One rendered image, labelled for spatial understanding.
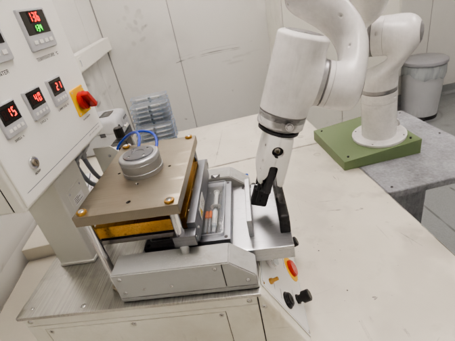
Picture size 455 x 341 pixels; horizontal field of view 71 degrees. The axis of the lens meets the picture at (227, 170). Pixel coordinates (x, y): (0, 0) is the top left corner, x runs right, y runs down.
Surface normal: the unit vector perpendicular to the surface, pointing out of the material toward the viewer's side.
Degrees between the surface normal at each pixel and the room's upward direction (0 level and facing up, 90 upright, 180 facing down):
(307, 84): 88
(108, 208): 0
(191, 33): 90
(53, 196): 90
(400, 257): 0
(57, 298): 0
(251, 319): 90
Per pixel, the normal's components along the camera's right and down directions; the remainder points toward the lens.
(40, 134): 0.98, -0.15
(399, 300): -0.18, -0.85
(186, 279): -0.02, 0.50
